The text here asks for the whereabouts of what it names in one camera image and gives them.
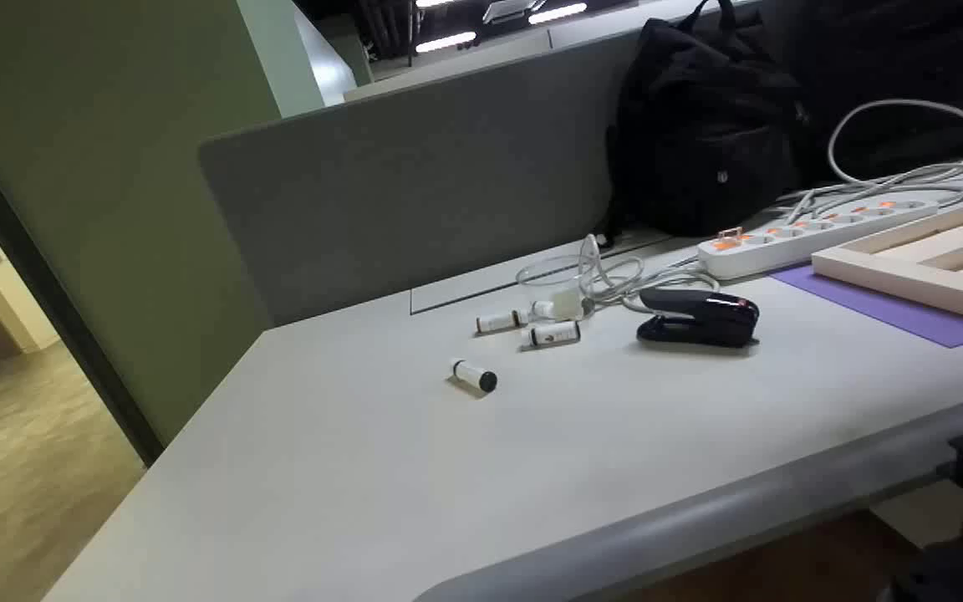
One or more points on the white cylinder black end cap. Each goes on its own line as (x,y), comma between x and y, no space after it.
(471,377)

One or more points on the small white cylinder black bands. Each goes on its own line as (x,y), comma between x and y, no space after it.
(556,333)

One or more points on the grey desk divider panel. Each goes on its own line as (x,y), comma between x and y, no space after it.
(417,187)

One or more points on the black backpack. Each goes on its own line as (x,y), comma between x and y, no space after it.
(704,121)

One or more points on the white power strip orange switches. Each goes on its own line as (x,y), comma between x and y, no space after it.
(805,232)

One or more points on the purple mat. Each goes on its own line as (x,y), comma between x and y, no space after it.
(895,307)

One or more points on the wooden canvas frame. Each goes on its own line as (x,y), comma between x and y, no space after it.
(928,260)

